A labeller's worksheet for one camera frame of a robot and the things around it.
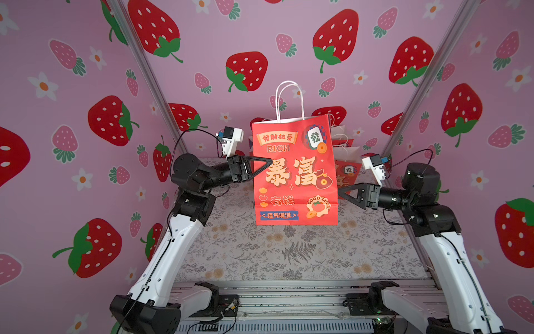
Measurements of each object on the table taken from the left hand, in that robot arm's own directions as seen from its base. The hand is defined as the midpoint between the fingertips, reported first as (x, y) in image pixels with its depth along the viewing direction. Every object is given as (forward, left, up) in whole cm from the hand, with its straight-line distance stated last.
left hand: (271, 167), depth 51 cm
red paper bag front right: (+25, -32, -28) cm, 49 cm away
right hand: (0, -20, -10) cm, 23 cm away
